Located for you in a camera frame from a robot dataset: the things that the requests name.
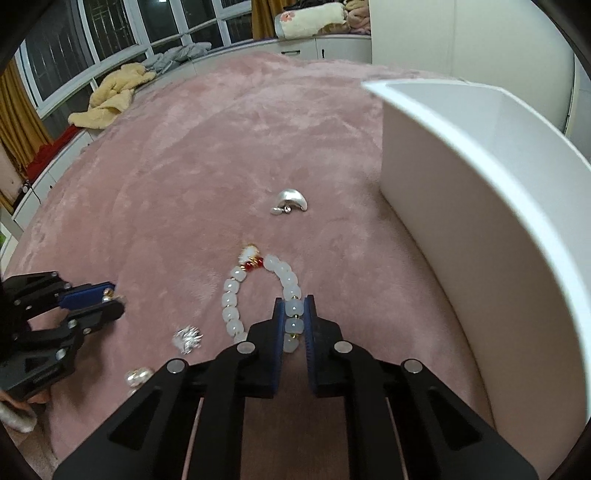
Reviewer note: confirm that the pink plush blanket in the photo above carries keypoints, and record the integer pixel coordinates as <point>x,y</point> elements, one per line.
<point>184,184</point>

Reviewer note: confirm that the round pearl earring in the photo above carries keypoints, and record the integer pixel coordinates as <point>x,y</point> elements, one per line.
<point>137,377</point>

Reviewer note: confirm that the floral cream pillow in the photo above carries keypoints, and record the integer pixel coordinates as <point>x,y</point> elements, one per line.
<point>309,21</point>

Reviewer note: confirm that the red cloth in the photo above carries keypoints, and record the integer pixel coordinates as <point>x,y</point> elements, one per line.
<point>51,152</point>

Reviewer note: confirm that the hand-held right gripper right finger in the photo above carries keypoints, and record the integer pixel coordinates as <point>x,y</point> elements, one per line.
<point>310,344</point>

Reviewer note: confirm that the brown plush blanket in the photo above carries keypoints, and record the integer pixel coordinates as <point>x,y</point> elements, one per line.
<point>358,18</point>

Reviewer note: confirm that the white framed window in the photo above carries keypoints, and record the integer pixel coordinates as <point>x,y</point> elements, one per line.
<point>115,32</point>

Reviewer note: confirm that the grey crumpled cloth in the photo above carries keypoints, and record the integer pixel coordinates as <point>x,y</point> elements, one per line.
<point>180,55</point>

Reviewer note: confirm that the yellow fleece blanket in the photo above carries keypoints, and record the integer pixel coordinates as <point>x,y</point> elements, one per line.
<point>115,94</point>

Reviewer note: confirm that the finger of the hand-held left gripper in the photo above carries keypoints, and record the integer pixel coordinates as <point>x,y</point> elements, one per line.
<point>85,295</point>
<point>99,316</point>

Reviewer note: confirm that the white wardrobe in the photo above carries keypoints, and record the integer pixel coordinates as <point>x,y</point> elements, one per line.
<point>461,37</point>

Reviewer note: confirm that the white storage box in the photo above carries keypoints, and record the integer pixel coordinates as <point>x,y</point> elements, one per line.
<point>461,184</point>

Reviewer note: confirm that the silver crescent earring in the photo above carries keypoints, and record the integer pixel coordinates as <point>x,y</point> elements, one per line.
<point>292,198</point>

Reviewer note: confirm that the sparkly silver earring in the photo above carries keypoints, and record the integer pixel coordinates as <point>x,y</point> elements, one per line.
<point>187,339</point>

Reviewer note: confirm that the mustard yellow curtain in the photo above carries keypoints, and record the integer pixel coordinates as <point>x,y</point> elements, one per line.
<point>16,120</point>
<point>268,18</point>

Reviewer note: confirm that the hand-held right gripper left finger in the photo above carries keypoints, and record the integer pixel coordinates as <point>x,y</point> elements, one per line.
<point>279,337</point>

